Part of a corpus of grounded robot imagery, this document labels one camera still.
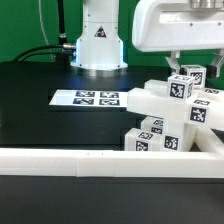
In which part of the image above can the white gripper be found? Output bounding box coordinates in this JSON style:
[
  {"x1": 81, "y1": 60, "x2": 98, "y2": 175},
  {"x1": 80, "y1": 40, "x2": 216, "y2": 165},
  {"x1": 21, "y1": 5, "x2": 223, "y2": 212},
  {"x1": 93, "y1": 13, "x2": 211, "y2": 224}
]
[{"x1": 132, "y1": 0, "x2": 224, "y2": 78}]

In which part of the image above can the white tagged nut cube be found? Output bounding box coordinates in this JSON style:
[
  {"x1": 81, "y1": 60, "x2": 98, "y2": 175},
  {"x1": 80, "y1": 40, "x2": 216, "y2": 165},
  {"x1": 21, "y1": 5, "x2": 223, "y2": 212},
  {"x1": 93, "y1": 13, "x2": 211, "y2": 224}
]
[
  {"x1": 167, "y1": 74, "x2": 194, "y2": 100},
  {"x1": 182, "y1": 65, "x2": 207, "y2": 88}
]

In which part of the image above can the white chair back frame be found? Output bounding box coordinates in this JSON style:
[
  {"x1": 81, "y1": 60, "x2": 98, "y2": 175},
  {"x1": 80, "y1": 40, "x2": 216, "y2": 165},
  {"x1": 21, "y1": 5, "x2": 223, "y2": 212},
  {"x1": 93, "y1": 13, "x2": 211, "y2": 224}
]
[{"x1": 127, "y1": 80, "x2": 224, "y2": 131}]

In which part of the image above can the white chair seat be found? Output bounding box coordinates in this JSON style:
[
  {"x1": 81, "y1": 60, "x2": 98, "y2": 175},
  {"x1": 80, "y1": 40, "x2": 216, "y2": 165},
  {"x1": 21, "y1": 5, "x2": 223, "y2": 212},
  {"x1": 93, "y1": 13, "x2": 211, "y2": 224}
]
[{"x1": 162, "y1": 120, "x2": 196, "y2": 152}]

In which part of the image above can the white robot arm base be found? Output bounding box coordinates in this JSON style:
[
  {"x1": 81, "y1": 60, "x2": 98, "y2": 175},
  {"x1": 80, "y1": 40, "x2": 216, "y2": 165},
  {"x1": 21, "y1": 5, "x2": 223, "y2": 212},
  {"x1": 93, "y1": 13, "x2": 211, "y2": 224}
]
[{"x1": 70, "y1": 0, "x2": 128, "y2": 75}]

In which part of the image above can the flat white tag plate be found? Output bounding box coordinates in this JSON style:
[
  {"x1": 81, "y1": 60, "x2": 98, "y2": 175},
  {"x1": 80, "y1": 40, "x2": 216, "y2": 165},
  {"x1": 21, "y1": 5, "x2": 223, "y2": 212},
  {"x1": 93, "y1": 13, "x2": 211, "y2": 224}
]
[{"x1": 50, "y1": 90, "x2": 127, "y2": 108}]

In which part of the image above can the white U-shaped obstacle frame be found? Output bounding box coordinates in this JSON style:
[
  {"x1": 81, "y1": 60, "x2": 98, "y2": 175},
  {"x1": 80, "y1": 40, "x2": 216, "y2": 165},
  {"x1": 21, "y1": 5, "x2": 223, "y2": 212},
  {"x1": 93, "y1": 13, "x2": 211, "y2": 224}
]
[{"x1": 0, "y1": 128, "x2": 224, "y2": 178}]

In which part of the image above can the black hose with connector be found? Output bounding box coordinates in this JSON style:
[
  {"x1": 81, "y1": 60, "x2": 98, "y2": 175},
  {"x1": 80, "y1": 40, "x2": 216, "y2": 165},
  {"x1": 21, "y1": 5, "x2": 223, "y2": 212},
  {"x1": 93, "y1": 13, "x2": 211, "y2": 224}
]
[{"x1": 57, "y1": 0, "x2": 68, "y2": 46}]

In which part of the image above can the black cable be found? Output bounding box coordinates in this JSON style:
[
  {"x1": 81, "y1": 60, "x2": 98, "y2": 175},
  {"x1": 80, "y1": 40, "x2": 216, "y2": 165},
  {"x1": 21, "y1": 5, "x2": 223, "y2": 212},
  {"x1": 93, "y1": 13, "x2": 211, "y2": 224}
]
[{"x1": 13, "y1": 45, "x2": 78, "y2": 63}]

